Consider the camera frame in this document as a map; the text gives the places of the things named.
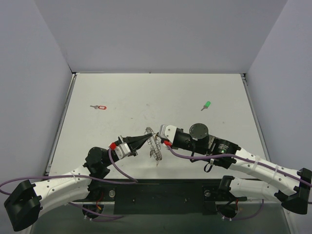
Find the green tag key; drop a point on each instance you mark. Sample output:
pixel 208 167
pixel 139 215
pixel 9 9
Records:
pixel 206 105

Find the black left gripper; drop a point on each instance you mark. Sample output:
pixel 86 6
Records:
pixel 128 144

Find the aluminium frame rail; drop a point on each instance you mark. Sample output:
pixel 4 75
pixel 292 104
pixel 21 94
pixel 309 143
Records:
pixel 239 188

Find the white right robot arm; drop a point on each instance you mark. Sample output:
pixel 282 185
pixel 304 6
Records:
pixel 290 187

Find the steel keyring disc with rings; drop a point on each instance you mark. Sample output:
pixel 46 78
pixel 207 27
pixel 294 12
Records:
pixel 154 146

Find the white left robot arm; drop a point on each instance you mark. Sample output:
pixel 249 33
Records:
pixel 29 201

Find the red tag key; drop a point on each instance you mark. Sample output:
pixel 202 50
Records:
pixel 98 107

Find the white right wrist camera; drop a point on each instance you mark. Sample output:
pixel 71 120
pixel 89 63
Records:
pixel 167 133

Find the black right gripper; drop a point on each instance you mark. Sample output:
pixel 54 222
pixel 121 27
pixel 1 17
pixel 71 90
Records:
pixel 180 138

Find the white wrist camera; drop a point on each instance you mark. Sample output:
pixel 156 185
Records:
pixel 167 133
pixel 123 148

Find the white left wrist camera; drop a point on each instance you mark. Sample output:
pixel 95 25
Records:
pixel 123 148

